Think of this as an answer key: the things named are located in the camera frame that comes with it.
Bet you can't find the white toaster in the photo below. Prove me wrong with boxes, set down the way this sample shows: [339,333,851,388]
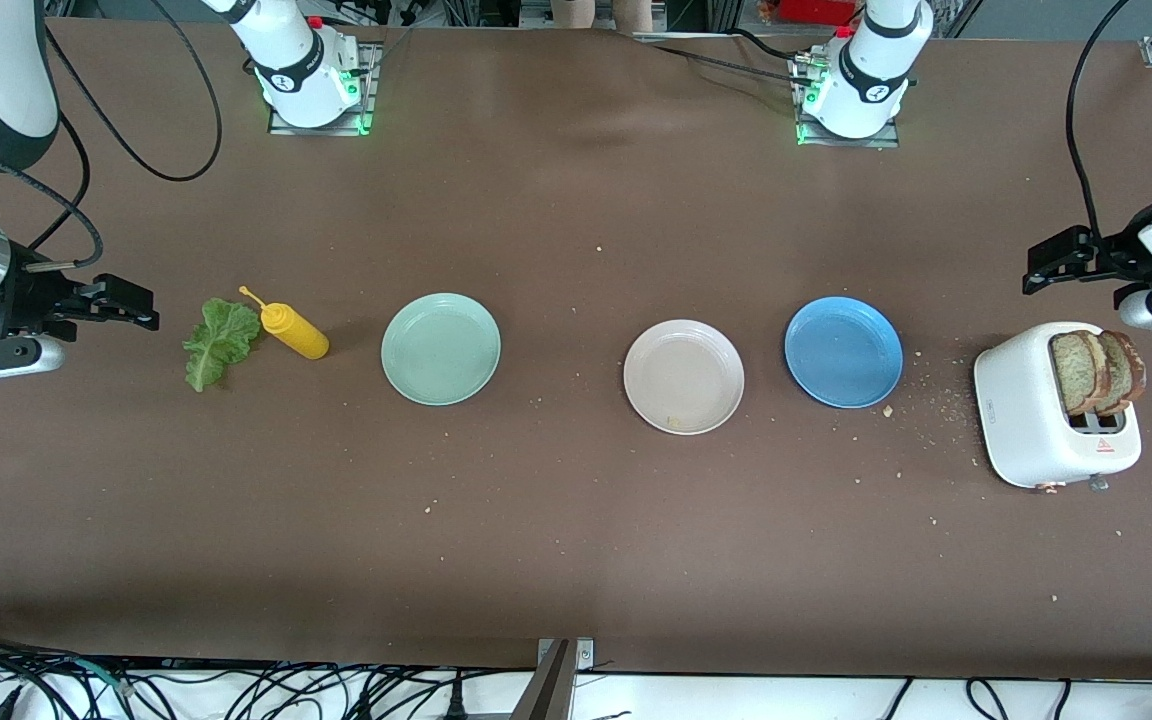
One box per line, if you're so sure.
[973,321,1143,493]

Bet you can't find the long black arm cable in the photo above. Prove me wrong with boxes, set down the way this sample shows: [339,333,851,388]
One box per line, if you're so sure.
[1065,0,1137,239]
[41,0,225,184]

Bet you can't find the yellow mustard squeeze bottle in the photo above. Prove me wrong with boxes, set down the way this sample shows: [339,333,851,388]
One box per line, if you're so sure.
[239,286,330,360]

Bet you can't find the long black right arm cable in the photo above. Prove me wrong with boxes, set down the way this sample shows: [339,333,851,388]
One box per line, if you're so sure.
[41,0,225,184]

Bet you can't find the mint green plate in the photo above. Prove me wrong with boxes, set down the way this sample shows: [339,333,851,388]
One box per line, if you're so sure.
[381,292,502,407]

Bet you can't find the metal mount post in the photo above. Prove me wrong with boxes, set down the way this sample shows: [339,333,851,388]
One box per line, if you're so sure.
[511,637,597,720]

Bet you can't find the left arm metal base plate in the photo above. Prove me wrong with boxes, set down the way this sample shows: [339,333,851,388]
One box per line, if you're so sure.
[794,55,902,151]

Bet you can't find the black base cable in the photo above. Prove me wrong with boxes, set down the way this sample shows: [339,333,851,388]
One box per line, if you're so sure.
[636,28,807,86]

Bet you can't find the person bare legs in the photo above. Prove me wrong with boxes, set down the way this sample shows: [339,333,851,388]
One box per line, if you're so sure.
[551,0,655,33]

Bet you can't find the beige plate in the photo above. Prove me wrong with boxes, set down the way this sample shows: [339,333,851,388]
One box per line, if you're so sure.
[623,319,745,436]

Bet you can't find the long black left arm cable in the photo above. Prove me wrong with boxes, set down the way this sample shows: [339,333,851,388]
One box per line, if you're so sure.
[1065,0,1137,239]

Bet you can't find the tangled black cables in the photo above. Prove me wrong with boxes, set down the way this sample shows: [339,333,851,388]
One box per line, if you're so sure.
[0,628,497,720]

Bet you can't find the red box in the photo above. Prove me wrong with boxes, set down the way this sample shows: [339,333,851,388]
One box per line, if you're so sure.
[776,0,857,26]

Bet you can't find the blue plate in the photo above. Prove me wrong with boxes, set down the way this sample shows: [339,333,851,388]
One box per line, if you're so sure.
[784,296,904,409]

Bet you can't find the green lettuce leaf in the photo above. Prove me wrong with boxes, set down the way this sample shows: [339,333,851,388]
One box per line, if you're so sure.
[183,297,264,393]

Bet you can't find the brown bread slice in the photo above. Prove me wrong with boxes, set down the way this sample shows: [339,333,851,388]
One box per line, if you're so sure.
[1098,330,1147,416]
[1049,330,1112,417]

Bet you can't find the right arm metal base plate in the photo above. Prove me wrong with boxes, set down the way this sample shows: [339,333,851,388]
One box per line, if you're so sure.
[268,40,383,138]

